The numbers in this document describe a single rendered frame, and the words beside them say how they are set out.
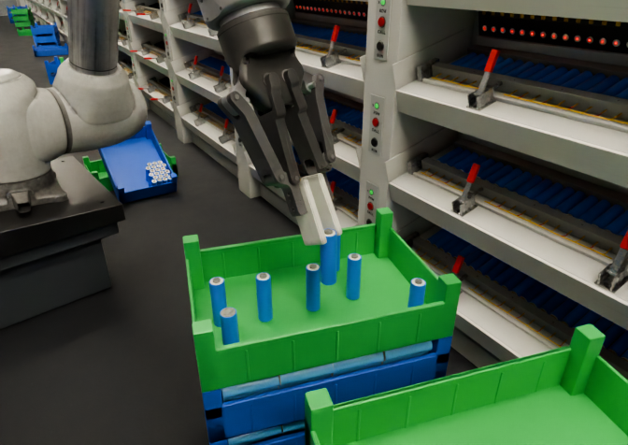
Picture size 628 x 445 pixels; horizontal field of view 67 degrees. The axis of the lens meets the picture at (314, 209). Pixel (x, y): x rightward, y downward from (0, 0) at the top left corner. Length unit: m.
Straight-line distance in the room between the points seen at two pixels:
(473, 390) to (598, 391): 0.13
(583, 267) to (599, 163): 0.17
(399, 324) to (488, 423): 0.13
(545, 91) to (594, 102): 0.08
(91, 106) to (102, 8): 0.21
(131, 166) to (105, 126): 0.64
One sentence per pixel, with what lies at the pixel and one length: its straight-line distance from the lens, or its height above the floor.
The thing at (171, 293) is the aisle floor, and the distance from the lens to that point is 1.24.
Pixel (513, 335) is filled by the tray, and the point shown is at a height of 0.14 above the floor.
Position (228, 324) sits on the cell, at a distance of 0.52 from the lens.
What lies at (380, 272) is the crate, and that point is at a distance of 0.70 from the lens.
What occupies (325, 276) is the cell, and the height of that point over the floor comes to 0.42.
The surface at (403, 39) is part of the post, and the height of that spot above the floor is 0.60.
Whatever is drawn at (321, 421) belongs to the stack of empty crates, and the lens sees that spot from 0.43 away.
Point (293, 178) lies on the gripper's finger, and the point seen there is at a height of 0.53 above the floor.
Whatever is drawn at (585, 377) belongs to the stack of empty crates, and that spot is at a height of 0.35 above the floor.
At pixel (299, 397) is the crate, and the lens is 0.58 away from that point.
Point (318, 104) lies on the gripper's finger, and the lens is 0.52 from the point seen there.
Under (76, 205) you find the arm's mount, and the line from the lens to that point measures 1.18.
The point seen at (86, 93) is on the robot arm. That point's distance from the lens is 1.18.
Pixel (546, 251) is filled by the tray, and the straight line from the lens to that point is 0.82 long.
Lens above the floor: 0.72
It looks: 27 degrees down
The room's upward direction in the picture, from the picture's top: straight up
